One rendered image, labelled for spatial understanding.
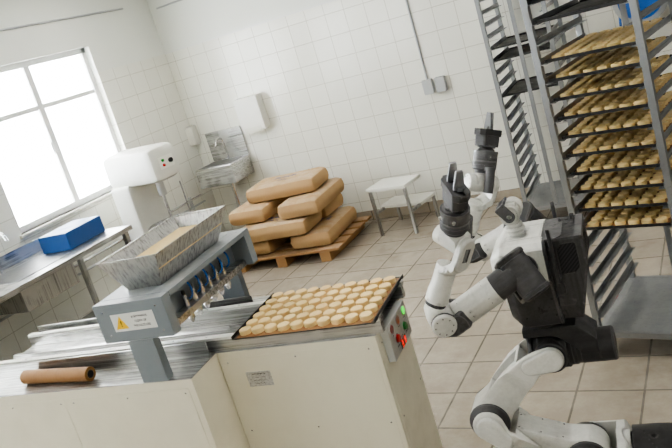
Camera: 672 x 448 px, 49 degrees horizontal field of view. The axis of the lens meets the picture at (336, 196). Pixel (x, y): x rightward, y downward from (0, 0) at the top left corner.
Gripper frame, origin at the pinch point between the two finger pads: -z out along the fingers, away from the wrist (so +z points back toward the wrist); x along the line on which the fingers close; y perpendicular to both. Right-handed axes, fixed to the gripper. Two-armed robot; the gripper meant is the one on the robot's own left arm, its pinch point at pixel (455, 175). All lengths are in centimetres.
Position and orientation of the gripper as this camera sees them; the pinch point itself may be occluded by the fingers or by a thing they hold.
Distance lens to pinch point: 211.1
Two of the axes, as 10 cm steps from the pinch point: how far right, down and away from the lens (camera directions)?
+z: 0.7, 8.3, 5.6
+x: -2.5, -5.3, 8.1
